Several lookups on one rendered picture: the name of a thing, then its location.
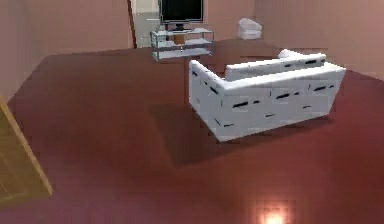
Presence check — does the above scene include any grey glass television stand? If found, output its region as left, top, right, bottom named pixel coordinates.
left=149, top=27, right=215, bottom=63

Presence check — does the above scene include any brown room door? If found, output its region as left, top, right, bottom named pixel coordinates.
left=126, top=0, right=138, bottom=50

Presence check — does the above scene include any white sofa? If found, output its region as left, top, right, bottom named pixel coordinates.
left=188, top=48, right=347, bottom=143

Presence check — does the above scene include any black television set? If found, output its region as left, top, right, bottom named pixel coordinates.
left=158, top=0, right=205, bottom=32

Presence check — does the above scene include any tan wooden table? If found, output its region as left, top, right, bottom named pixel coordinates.
left=0, top=95, right=54, bottom=202

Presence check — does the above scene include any white armchair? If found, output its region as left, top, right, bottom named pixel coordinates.
left=237, top=17, right=263, bottom=41

